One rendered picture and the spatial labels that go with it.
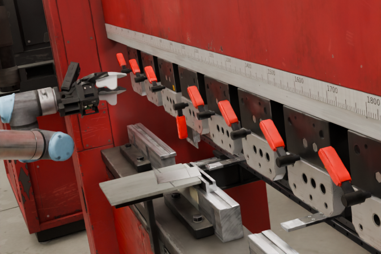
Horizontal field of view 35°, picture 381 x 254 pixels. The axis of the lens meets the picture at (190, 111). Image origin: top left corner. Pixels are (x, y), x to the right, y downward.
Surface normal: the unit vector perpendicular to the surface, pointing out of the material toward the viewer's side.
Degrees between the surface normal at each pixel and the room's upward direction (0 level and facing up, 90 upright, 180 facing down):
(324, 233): 0
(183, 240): 0
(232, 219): 90
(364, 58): 90
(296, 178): 90
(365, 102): 90
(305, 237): 0
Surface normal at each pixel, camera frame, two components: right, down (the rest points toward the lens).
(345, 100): -0.94, 0.20
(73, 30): 0.32, 0.18
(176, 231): -0.13, -0.96
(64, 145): 0.73, 0.07
